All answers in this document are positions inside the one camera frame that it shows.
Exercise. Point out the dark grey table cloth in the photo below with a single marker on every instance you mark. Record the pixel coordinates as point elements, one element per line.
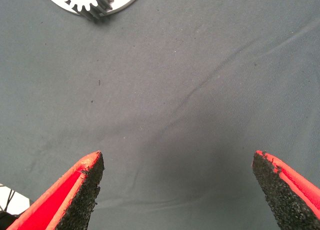
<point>160,90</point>

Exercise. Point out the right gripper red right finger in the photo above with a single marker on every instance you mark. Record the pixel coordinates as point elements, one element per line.
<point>292,202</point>

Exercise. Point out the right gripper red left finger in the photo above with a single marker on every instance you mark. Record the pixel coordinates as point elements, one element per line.
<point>62,202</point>

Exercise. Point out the dark steel planetary gear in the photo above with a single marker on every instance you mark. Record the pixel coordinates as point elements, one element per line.
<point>92,7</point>

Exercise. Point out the round metal carrier plate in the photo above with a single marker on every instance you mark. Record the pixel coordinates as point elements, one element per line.
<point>125,0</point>

